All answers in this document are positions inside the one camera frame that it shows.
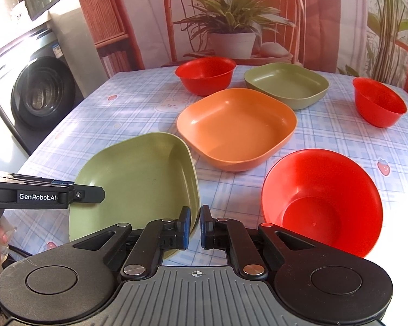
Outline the green square plate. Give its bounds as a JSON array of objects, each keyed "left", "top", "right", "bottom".
[
  {"left": 68, "top": 132, "right": 200, "bottom": 241},
  {"left": 244, "top": 62, "right": 329, "bottom": 110}
]

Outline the front-load washing machine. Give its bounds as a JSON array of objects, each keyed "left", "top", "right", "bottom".
[{"left": 0, "top": 6, "right": 99, "bottom": 157}]

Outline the orange square plate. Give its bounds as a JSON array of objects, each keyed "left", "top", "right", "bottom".
[{"left": 177, "top": 87, "right": 298, "bottom": 172}]

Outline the red bowl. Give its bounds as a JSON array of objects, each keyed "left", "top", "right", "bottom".
[
  {"left": 352, "top": 77, "right": 408, "bottom": 128},
  {"left": 261, "top": 149, "right": 383, "bottom": 258},
  {"left": 175, "top": 57, "right": 236, "bottom": 96}
]

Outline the blue plaid bed sheet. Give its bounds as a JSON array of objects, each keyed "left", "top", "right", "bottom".
[{"left": 2, "top": 64, "right": 408, "bottom": 269}]

